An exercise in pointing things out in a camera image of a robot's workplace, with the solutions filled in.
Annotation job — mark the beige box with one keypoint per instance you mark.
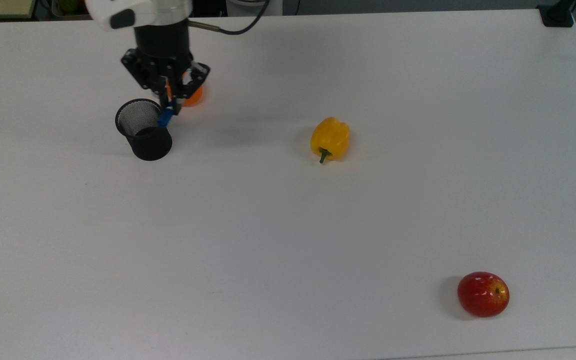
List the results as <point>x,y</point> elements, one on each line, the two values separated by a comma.
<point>0,8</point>

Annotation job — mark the orange fruit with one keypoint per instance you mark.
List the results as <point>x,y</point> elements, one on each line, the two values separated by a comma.
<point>194,95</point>

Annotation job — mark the white marker with blue cap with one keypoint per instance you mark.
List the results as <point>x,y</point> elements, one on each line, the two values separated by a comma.
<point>165,118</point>

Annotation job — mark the yellow bell pepper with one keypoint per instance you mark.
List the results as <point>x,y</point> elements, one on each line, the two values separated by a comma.
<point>330,137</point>

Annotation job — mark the black stand base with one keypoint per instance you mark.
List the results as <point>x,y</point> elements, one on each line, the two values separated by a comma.
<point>556,15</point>

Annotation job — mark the red apple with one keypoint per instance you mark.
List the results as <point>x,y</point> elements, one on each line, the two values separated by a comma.
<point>483,294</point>

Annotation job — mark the black mesh pen cup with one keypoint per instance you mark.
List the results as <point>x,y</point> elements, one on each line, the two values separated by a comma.
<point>145,135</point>

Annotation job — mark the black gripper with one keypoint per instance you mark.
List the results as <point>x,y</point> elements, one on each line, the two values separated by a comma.
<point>160,55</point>

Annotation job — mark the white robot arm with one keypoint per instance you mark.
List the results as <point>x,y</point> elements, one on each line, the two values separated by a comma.
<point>138,12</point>

